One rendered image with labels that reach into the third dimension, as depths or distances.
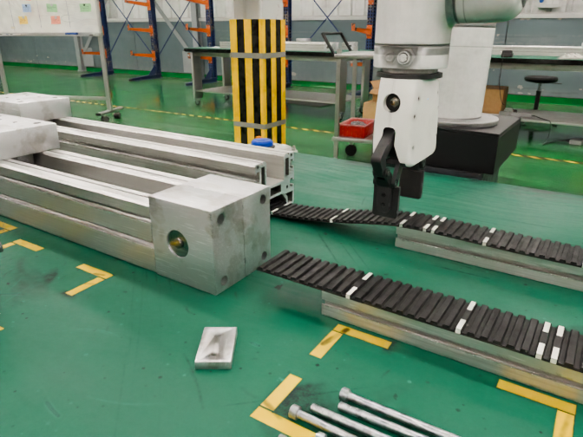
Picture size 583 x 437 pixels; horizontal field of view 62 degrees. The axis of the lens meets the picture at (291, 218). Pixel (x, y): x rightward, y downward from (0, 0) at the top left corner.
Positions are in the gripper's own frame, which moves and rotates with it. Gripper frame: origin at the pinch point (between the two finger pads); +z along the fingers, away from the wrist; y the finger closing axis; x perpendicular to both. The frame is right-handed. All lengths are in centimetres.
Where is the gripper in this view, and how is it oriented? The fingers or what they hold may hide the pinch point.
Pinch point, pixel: (398, 197)
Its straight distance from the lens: 63.8
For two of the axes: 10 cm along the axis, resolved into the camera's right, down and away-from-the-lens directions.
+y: 5.5, -3.1, 7.8
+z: 0.0, 9.3, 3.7
